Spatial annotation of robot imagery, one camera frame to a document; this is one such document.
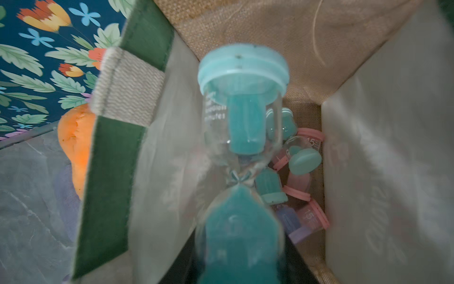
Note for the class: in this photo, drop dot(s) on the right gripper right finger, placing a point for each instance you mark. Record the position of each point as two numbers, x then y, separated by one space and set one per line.
295 269

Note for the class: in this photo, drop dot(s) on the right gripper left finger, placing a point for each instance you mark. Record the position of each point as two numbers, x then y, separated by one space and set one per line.
184 268

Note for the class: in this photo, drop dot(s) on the purple hourglass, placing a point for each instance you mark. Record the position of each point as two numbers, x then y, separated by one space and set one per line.
292 224

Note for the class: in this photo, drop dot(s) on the pink hourglass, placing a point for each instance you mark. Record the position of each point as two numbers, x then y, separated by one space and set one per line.
314 136
313 217
298 186

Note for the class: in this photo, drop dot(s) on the teal hourglass front pair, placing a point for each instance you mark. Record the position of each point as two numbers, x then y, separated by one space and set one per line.
288 126

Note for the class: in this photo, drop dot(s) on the jute canvas tote bag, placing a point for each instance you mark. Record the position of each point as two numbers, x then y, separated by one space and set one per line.
376 76

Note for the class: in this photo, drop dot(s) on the orange plush toy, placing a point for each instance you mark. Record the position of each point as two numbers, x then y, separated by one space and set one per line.
75 130

